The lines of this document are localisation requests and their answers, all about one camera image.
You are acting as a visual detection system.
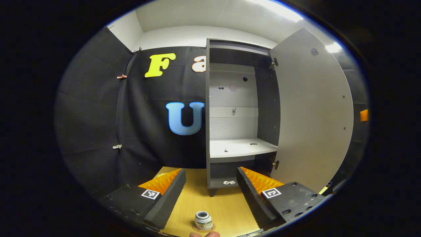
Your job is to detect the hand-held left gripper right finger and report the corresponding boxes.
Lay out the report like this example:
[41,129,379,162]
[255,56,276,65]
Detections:
[237,167,328,231]

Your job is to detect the white bottle green label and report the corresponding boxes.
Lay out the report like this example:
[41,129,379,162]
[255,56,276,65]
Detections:
[194,211,213,230]

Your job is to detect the dark grey cabinet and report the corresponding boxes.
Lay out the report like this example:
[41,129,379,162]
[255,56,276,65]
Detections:
[206,38,281,197]

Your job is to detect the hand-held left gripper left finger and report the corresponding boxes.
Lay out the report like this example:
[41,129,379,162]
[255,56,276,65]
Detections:
[99,169,186,231]

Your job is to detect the black backdrop cloth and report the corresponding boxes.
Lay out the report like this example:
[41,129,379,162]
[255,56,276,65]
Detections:
[54,28,369,198]

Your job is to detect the beige cabinet door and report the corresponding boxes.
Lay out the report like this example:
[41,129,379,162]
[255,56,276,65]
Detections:
[269,27,355,194]

